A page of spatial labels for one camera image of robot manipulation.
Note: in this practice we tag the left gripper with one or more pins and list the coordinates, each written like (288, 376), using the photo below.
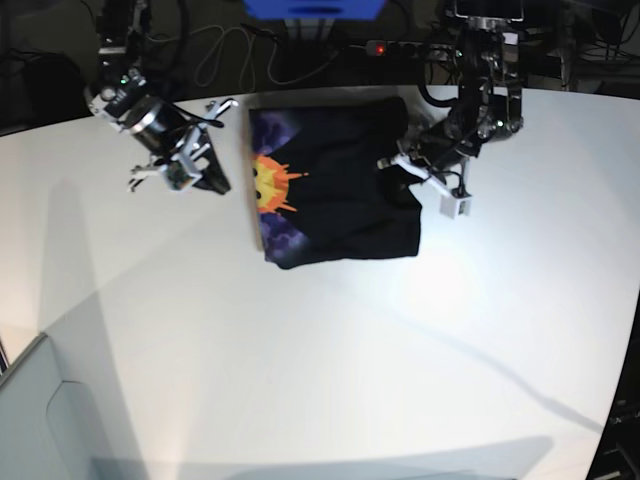
(431, 153)

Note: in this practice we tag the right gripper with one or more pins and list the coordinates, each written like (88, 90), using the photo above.
(177, 140)

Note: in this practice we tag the black T-shirt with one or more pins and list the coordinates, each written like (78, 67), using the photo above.
(320, 193)

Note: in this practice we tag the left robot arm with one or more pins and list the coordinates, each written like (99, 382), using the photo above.
(469, 94)

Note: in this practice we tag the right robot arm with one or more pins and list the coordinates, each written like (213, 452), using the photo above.
(121, 28)

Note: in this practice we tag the blue box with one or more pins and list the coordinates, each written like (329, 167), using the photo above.
(314, 9)

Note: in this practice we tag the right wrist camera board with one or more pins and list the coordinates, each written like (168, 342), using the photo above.
(180, 176)

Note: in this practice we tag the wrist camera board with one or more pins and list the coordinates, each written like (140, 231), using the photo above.
(453, 206)
(180, 176)

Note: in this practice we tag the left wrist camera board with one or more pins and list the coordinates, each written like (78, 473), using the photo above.
(453, 206)

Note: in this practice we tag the black power strip red switch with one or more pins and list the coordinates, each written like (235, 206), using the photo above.
(408, 50)

